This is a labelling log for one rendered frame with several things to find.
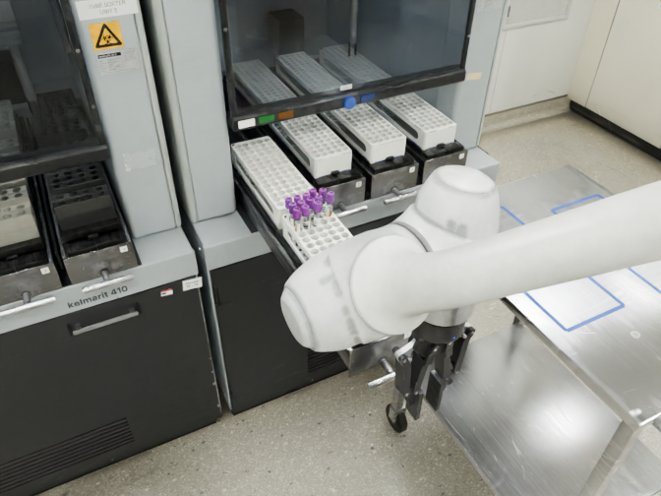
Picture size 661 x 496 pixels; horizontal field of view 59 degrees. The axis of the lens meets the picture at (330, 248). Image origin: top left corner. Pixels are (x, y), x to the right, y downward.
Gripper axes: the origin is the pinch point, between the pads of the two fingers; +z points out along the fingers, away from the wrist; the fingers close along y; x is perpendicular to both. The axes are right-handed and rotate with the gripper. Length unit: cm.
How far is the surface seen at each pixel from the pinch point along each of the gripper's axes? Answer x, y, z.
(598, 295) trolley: -2.8, -40.2, -2.4
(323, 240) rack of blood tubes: -34.6, 1.0, -7.3
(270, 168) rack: -63, 0, -7
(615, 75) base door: -151, -229, 47
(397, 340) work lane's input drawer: -12.3, -2.8, 0.5
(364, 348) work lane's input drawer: -12.3, 4.1, -0.7
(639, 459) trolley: 10, -63, 52
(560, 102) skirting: -178, -225, 73
